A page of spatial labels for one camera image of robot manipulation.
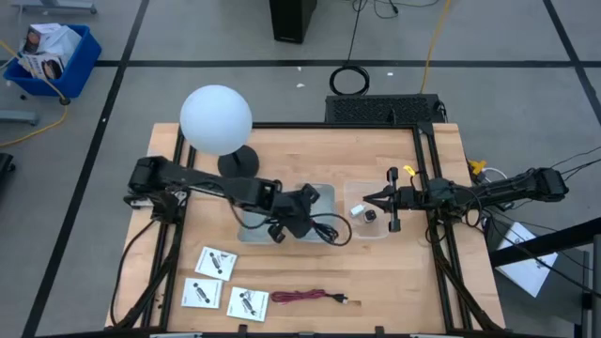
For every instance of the black perforated computer case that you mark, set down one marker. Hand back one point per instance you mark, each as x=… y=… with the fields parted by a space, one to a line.
x=382 y=109

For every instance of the black table edge clamp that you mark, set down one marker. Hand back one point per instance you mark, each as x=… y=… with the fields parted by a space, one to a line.
x=242 y=329
x=379 y=330

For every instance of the yellow clamp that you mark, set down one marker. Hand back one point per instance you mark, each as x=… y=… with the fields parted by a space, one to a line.
x=478 y=166

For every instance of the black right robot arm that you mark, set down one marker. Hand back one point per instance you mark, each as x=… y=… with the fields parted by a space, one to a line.
x=507 y=190

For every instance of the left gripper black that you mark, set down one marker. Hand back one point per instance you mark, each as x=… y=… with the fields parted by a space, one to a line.
x=288 y=206

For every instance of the grey metal table foot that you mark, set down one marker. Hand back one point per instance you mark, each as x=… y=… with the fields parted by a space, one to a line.
x=56 y=6
x=19 y=117

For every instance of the white printed carton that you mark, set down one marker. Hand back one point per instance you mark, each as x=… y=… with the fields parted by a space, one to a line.
x=42 y=66

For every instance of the white globe table lamp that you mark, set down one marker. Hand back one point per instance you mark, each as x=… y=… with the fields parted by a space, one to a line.
x=216 y=119

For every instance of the white printed floor box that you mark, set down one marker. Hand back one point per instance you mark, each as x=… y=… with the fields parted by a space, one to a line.
x=526 y=263

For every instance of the white power adapter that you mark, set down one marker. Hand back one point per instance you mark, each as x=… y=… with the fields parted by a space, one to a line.
x=358 y=210

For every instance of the black slanted beam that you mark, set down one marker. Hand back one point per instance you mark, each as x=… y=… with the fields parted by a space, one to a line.
x=540 y=241

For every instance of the black tower box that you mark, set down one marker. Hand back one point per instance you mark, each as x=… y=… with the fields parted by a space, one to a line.
x=292 y=19

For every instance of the yellow tag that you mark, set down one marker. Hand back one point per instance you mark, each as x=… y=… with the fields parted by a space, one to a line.
x=409 y=170

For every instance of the small black labelled device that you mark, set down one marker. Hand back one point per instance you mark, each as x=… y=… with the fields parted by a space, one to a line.
x=370 y=215

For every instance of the silver metal bar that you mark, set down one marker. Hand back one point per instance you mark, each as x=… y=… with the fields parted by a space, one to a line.
x=436 y=335
x=176 y=335

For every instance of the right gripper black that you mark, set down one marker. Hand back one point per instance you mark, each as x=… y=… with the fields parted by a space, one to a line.
x=411 y=198

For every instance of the blue plastic floor bin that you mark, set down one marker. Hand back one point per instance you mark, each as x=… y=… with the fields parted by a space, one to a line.
x=80 y=70

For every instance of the white leaflet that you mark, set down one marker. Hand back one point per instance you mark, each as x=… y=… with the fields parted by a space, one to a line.
x=247 y=303

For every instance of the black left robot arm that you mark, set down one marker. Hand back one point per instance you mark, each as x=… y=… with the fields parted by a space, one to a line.
x=235 y=190

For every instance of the black aluminium rig frame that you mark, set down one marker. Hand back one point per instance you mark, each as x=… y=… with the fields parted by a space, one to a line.
x=338 y=125

